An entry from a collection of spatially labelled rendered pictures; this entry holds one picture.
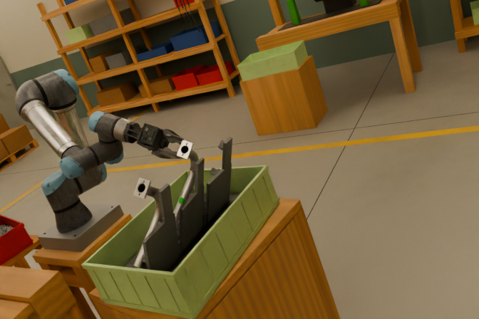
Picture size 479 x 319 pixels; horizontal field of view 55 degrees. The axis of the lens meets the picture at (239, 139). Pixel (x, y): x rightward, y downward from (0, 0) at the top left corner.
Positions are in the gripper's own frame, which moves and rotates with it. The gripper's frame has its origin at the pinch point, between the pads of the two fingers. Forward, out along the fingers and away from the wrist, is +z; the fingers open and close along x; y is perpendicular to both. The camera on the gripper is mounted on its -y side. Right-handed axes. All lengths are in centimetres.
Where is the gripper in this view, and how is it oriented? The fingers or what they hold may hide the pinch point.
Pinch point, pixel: (185, 150)
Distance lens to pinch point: 150.9
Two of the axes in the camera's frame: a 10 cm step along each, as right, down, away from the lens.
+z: 9.1, 2.7, -3.0
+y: -2.3, -2.6, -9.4
